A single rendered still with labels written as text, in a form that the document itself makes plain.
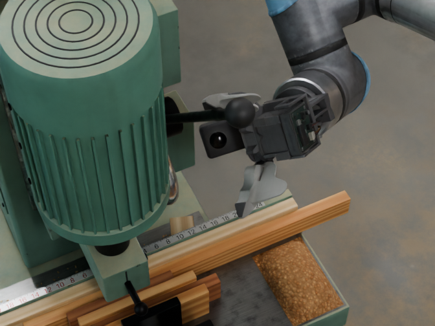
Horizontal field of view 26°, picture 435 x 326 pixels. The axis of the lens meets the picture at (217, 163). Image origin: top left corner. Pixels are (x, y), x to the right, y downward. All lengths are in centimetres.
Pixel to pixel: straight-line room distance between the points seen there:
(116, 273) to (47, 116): 38
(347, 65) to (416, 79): 170
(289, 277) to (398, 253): 119
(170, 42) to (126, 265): 32
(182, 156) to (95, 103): 56
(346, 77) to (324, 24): 8
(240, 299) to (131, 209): 40
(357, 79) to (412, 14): 12
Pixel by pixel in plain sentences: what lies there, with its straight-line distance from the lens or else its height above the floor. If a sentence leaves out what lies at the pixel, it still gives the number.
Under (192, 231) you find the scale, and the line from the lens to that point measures 150.
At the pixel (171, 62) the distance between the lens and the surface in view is 139.
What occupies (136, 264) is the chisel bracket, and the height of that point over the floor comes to 107.
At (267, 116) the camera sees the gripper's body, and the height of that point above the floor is 130.
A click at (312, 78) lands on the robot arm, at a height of 126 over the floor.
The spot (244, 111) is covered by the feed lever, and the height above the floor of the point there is 142.
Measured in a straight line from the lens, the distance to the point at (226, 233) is 150.
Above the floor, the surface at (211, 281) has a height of 95.
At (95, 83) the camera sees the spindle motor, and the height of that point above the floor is 150.
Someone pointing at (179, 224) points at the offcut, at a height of 84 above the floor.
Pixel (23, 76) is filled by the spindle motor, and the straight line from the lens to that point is 99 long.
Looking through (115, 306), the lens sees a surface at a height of 96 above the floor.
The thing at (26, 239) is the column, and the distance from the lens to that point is 159.
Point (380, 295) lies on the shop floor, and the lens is 257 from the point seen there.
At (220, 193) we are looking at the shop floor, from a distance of 271.
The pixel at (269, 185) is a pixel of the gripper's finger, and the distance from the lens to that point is 118.
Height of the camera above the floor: 221
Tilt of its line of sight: 53 degrees down
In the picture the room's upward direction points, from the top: straight up
